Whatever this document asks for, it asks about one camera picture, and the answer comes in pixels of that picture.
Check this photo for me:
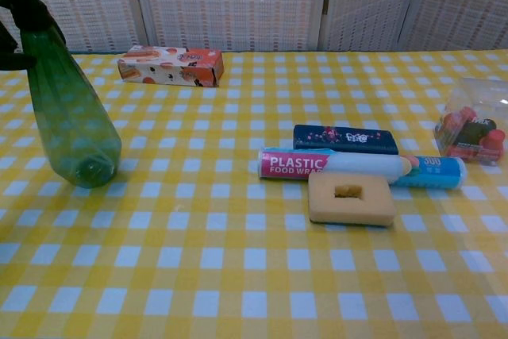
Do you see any plastic food wrap roll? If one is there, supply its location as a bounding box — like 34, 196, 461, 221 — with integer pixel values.
256, 147, 468, 191

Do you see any dark blue printed box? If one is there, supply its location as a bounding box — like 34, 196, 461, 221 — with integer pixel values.
292, 124, 399, 156

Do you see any green spray bottle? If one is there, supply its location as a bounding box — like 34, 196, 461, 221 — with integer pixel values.
13, 0, 122, 190

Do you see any orange white snack box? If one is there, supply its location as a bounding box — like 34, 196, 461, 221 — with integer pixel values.
117, 45, 225, 88

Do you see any yellow sponge with hole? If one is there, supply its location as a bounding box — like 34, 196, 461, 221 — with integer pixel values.
307, 171, 397, 228

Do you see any clear box with red items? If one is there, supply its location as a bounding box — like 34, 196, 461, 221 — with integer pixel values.
434, 77, 508, 167

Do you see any white woven folding screen panel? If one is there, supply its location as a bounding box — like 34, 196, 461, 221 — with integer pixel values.
129, 0, 330, 53
0, 0, 150, 55
319, 0, 426, 52
398, 0, 508, 52

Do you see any yellow white checkered tablecloth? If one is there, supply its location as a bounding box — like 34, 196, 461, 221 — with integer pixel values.
0, 49, 508, 339

